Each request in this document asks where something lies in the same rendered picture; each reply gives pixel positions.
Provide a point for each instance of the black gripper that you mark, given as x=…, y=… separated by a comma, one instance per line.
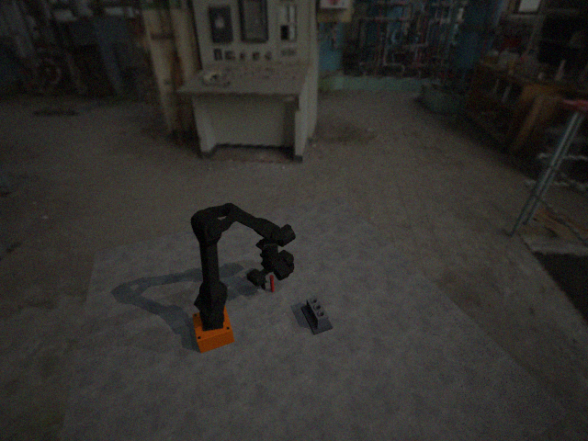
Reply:
x=258, y=278

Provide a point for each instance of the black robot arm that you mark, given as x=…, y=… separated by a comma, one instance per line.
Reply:
x=207, y=228

